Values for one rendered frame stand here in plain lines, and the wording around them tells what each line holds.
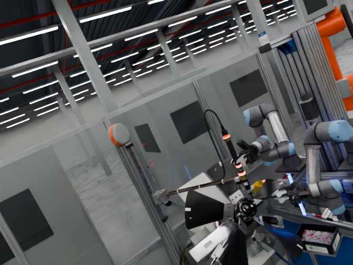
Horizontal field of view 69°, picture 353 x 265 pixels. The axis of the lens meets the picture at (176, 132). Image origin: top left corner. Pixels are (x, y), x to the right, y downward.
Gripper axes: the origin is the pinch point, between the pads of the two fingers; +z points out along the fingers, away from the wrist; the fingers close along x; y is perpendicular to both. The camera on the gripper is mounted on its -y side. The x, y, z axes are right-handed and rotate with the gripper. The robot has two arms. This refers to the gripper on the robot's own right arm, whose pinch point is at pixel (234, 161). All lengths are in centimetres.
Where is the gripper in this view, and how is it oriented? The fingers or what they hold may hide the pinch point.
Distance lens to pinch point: 157.5
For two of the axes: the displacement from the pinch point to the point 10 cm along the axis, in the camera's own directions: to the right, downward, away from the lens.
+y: 4.1, 9.0, 1.3
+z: -7.0, 4.0, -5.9
